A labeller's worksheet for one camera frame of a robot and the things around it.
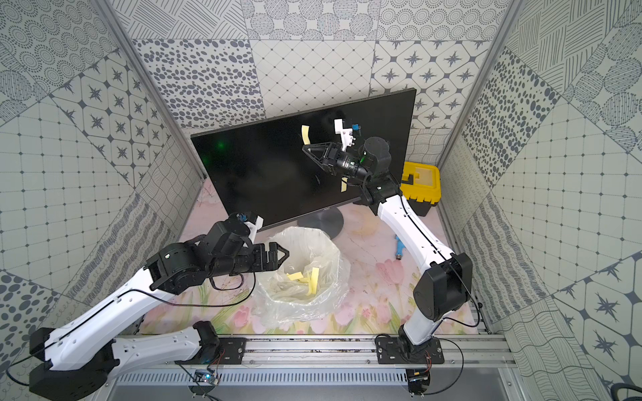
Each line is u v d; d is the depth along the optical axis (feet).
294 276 2.34
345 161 1.98
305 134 2.11
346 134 2.08
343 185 2.66
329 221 3.42
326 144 2.02
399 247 3.21
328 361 2.40
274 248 1.94
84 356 1.29
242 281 1.85
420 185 3.11
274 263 1.85
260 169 2.94
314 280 2.30
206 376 2.31
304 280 2.32
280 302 1.85
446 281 1.41
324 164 1.95
